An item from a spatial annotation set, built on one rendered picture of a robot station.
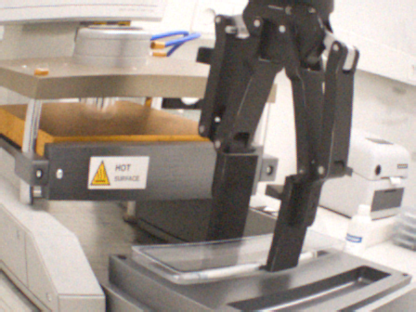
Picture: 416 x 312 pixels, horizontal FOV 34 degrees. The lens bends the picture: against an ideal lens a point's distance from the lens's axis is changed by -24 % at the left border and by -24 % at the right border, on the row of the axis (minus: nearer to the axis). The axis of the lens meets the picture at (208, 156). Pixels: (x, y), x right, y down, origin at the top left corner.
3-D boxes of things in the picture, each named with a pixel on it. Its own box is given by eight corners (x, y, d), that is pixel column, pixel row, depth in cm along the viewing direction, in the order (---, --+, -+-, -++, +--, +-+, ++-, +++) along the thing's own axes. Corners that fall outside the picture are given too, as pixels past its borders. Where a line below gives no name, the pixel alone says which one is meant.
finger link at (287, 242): (312, 174, 57) (318, 176, 56) (290, 265, 58) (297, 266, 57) (285, 175, 55) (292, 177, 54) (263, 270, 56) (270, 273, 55)
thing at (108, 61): (-41, 128, 76) (-23, 28, 74) (136, 123, 97) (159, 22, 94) (25, 186, 59) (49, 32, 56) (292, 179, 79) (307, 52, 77)
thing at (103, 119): (-9, 139, 73) (4, 57, 72) (133, 137, 88) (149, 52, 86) (50, 185, 61) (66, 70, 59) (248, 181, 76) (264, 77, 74)
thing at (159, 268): (176, 300, 51) (180, 274, 50) (126, 272, 55) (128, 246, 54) (342, 265, 63) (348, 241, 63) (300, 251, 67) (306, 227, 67)
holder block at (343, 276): (107, 281, 56) (108, 252, 55) (292, 260, 69) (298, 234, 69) (259, 359, 44) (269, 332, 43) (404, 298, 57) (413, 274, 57)
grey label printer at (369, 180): (295, 198, 176) (308, 120, 173) (347, 193, 188) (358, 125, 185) (363, 225, 157) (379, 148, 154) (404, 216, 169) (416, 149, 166)
